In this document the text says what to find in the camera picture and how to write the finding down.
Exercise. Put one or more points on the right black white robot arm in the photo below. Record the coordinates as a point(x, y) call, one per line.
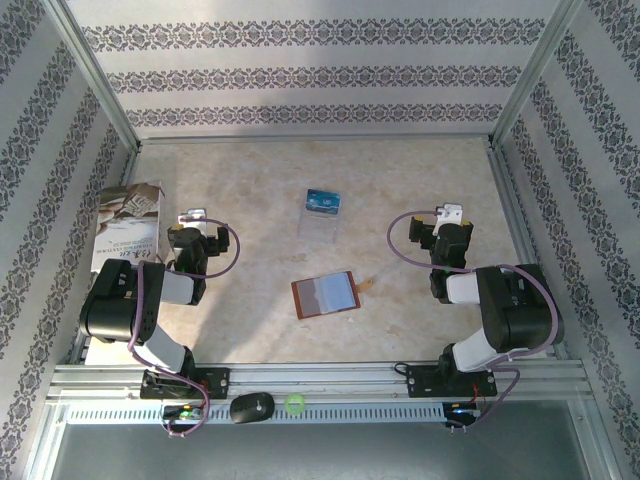
point(515, 310)

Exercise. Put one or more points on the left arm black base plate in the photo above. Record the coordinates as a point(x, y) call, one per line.
point(217, 382)

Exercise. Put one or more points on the long aluminium mounting rail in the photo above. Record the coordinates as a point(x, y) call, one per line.
point(325, 375)

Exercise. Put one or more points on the aluminium frame post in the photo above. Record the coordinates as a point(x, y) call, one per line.
point(534, 75)
point(96, 75)

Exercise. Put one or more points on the blue VIP card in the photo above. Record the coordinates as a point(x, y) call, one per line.
point(320, 206)
point(331, 194)

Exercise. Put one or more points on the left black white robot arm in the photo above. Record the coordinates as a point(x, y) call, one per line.
point(120, 305)

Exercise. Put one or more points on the small controller board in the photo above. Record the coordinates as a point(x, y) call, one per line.
point(462, 411)
point(185, 413)

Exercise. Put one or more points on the paperback book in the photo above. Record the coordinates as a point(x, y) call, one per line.
point(127, 225)

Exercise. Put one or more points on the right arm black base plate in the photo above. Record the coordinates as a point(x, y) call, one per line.
point(422, 382)

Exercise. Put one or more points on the black computer mouse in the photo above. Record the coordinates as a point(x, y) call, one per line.
point(251, 408)

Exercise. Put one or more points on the brown leather card holder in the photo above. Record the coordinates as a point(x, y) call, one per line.
point(325, 295)

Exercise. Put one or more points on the green tape roll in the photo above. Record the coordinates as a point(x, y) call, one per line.
point(294, 404)

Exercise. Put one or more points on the aluminium rear rail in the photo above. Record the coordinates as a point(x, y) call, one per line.
point(315, 139)

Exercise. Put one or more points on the grey metal panel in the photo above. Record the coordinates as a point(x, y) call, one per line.
point(320, 455)

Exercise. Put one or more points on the clear plastic sleeve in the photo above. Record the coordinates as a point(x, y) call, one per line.
point(320, 227)

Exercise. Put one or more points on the aluminium side rail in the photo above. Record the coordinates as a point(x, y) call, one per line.
point(520, 225)
point(131, 165)

